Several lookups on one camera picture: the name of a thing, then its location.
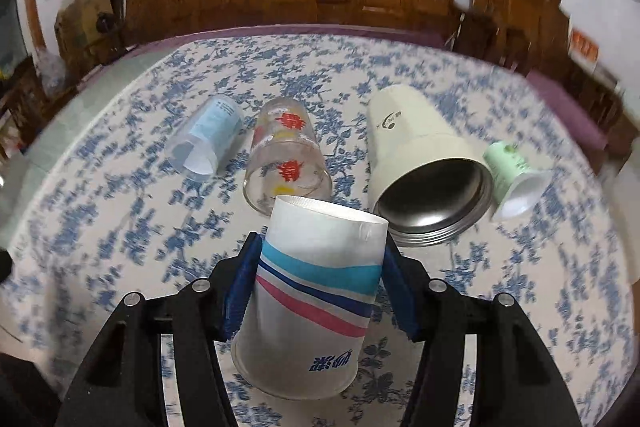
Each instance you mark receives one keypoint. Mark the striped white paper cup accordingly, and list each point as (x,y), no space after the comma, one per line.
(310,308)

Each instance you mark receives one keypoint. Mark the carved wooden armchair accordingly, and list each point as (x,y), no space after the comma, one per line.
(519,35)

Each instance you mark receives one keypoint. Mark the clear plastic cup blue label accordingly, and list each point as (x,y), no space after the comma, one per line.
(204,141)

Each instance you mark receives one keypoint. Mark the purple armchair cushion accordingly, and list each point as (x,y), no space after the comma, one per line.
(583,130)

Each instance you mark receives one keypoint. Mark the cream steel thermos cup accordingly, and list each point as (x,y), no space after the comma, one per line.
(428,182)

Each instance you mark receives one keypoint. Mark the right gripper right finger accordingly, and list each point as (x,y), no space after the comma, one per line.
(516,380)

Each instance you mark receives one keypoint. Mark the glass cup red prints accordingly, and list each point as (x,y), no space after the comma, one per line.
(285,157)

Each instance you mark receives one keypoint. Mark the blue floral tablecloth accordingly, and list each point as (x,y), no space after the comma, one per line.
(113,216)

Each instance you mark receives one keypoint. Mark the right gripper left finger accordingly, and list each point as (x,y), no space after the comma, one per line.
(119,382)

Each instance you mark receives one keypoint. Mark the purple bench cushion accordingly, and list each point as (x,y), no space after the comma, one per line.
(427,37)

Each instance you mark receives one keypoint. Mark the small green paper cup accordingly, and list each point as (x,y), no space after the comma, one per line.
(518,186)

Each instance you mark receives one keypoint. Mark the stacked cardboard boxes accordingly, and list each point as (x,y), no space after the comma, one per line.
(89,33)

